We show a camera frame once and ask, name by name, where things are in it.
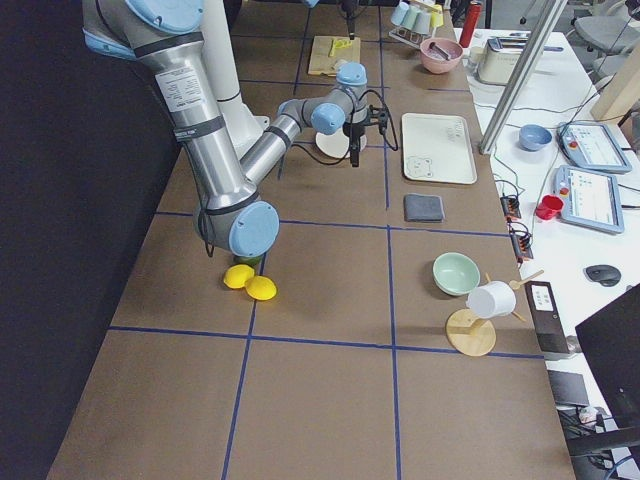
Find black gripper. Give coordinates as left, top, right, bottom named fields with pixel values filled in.
left=342, top=105, right=390, bottom=168
left=340, top=0, right=360, bottom=40

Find white round plate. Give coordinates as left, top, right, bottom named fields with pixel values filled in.
left=315, top=130, right=350, bottom=159

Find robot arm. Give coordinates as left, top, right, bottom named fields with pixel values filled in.
left=301, top=0, right=396, bottom=40
left=82, top=1, right=390, bottom=258

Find white bear tray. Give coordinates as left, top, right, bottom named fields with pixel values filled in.
left=401, top=113, right=477, bottom=185

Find lemon slices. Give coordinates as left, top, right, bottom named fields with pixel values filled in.
left=336, top=38, right=352, bottom=50

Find bamboo cutting board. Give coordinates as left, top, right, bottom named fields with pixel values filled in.
left=307, top=36, right=361, bottom=76

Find light blue cup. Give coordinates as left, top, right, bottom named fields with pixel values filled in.
left=390, top=1, right=409, bottom=26

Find acrylic cup rack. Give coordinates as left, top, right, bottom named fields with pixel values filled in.
left=388, top=26, right=437, bottom=49

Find yellow cup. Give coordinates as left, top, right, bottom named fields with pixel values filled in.
left=430, top=5, right=444, bottom=30

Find grey folded cloth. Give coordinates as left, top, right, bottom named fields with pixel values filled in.
left=403, top=193, right=445, bottom=223

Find pink ice bowl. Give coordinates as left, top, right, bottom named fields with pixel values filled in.
left=420, top=38, right=463, bottom=74

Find red bottle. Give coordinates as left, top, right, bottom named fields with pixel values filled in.
left=459, top=0, right=483, bottom=48

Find green lime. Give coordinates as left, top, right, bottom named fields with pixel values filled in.
left=233, top=255, right=263, bottom=267

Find mint green bowl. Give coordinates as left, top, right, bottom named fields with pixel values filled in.
left=432, top=252, right=480, bottom=296

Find yellow lemon front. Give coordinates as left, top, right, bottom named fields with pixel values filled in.
left=223, top=264, right=255, bottom=289

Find blue bowl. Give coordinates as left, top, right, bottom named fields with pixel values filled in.
left=518, top=124, right=553, bottom=152

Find red cup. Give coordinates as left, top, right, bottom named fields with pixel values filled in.
left=535, top=195, right=564, bottom=220

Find white mug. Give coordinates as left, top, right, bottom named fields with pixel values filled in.
left=466, top=281, right=516, bottom=319

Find wooden mug stand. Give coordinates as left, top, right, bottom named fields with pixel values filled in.
left=446, top=270, right=544, bottom=357

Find upper teach pendant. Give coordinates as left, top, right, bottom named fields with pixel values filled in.
left=557, top=121, right=632, bottom=174

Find teach pendant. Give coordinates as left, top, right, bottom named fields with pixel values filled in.
left=554, top=165, right=625, bottom=234
left=557, top=121, right=632, bottom=174

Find lower teach pendant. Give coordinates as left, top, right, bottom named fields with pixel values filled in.
left=554, top=165, right=625, bottom=234

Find black speaker box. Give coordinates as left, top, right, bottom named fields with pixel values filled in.
left=525, top=281, right=575, bottom=361

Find black computer mouse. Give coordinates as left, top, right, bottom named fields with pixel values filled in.
left=584, top=264, right=622, bottom=287

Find black monitor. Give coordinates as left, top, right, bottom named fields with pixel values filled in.
left=567, top=286, right=639, bottom=460

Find steel ice scoop handle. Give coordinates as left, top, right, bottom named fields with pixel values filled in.
left=428, top=42, right=450, bottom=61

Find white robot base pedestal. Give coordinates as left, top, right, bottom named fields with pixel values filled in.
left=200, top=0, right=270, bottom=158

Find aluminium frame post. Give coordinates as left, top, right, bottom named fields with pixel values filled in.
left=479, top=0, right=567, bottom=154

